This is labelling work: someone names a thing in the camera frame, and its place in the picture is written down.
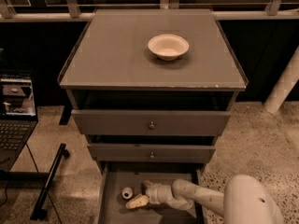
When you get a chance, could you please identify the black laptop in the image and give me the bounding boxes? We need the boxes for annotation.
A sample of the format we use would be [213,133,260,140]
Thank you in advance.
[0,71,38,172]

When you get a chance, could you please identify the grey drawer cabinet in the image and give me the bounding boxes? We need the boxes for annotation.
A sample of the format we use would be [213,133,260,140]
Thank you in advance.
[57,8,249,173]

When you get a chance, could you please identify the orange soda can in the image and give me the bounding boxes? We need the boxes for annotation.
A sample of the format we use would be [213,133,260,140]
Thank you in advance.
[121,187,134,200]

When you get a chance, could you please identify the grey open bottom drawer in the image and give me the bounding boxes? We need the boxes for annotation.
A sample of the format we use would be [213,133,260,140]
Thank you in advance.
[96,161,205,224]

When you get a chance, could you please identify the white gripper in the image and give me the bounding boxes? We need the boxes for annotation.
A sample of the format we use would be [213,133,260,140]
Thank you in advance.
[125,180,172,209]

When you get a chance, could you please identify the white paper bowl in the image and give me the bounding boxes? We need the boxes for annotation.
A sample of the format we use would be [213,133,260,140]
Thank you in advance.
[148,34,190,61]

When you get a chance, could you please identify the grey middle drawer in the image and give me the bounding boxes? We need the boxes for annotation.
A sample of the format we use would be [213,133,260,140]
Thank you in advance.
[88,144,216,163]

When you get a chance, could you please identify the black table stand leg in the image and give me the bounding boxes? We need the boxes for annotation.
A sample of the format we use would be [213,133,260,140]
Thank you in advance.
[30,143,69,220]

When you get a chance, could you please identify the grey top drawer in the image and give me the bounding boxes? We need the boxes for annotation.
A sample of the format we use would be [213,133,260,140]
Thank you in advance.
[72,110,231,136]

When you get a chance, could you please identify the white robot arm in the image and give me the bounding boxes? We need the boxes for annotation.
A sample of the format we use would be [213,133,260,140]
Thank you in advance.
[126,84,299,224]

